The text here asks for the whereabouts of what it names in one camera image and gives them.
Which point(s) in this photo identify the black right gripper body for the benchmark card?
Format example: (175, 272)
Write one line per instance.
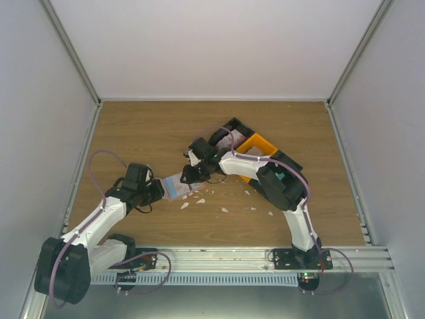
(204, 172)

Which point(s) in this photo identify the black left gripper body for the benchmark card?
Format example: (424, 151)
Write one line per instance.
(149, 196)

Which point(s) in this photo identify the pink card holder wallet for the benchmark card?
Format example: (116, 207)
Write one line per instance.
(174, 179)

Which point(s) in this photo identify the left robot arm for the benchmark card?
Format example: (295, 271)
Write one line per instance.
(93, 232)

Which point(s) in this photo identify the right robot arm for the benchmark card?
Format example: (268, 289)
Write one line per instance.
(296, 213)

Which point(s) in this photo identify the red white card stack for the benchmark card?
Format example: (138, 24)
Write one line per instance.
(237, 138)

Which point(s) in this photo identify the black bin red cards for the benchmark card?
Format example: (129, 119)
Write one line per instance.
(233, 124)

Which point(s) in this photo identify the black bin teal cards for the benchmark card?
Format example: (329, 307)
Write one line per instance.
(295, 185)

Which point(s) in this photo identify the teal card stack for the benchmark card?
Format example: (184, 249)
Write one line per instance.
(280, 176)

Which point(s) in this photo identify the white debris pile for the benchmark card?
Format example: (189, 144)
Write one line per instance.
(190, 200)

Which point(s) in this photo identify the yellow bin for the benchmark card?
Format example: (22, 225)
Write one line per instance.
(258, 141)

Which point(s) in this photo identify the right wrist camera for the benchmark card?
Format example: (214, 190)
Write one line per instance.
(191, 157)

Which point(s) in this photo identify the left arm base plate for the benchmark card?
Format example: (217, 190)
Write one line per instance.
(147, 262)

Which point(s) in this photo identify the grey cable duct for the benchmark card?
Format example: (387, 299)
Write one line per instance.
(211, 279)

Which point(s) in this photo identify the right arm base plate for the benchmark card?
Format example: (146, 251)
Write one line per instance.
(294, 258)

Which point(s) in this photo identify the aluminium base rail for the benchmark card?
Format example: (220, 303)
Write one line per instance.
(212, 259)

